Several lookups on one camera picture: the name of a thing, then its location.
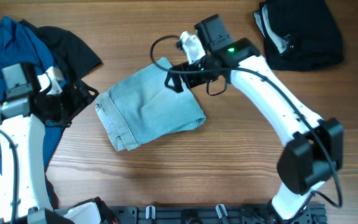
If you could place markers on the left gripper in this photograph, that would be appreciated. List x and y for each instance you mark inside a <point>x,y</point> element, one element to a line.
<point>78,104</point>

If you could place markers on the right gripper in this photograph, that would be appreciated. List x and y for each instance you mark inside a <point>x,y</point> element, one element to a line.
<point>176,82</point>

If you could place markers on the light blue denim shorts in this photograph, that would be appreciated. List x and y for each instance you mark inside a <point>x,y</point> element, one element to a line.
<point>140,109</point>

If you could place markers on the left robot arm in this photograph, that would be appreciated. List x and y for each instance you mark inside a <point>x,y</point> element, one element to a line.
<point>30,102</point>

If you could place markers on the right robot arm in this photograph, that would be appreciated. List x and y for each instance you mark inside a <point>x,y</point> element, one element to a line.
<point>312,146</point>

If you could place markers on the folded black clothes pile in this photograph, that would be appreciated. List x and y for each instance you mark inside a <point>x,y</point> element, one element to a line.
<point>299,35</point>

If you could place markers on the black garment under shirt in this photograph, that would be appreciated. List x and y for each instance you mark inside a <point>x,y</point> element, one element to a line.
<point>72,55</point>

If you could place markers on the dark blue polo shirt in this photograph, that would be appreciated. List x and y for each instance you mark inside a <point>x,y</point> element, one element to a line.
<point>19,44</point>

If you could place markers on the left white rail clip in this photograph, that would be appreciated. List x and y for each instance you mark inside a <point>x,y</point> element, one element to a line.
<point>150,212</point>

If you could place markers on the white rail clip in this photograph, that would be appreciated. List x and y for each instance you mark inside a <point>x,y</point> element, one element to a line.
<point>150,212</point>
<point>222,213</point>

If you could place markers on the right white rail clip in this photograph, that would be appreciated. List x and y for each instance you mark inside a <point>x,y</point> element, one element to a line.
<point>222,213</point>

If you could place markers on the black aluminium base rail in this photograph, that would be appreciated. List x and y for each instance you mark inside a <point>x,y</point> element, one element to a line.
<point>194,214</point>

